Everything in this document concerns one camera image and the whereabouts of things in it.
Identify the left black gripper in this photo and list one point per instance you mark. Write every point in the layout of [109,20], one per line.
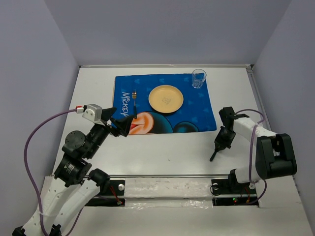
[123,124]

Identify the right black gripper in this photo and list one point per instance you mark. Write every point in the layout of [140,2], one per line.
[221,144]

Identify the gold knife dark handle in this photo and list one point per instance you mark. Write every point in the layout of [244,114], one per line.
[213,156]

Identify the gold fork dark handle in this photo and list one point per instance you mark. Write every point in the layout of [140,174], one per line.
[134,96]

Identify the blue cartoon placemat cloth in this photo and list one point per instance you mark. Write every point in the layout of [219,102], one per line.
[195,115]

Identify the tan round plate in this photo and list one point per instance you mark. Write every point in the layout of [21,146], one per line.
[166,99]

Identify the clear drinking glass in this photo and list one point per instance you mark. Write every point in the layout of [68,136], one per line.
[198,78]

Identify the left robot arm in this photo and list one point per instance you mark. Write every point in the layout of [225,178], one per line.
[73,183]

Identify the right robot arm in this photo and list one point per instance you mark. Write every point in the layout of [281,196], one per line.
[271,154]

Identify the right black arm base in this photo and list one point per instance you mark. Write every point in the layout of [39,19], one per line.
[223,195]

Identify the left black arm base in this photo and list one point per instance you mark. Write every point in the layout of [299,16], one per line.
[112,196]

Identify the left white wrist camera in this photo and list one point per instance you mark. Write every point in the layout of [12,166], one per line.
[91,112]

